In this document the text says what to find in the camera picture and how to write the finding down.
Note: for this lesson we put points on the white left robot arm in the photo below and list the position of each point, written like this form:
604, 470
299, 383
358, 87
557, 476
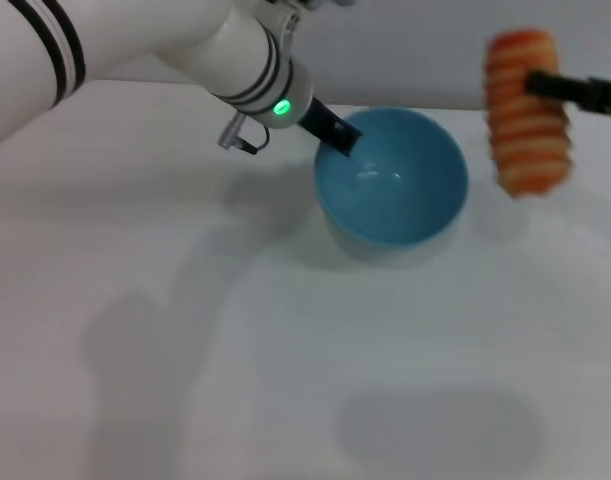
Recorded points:
150, 45

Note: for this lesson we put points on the blue bowl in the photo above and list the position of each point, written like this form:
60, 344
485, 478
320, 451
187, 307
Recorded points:
392, 185

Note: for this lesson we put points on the ridged orange bread loaf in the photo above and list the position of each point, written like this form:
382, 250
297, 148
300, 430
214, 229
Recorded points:
527, 135

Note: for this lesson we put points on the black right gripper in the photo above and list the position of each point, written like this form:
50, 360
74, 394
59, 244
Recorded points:
607, 97

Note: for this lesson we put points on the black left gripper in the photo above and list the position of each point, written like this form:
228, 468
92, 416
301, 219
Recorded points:
319, 120

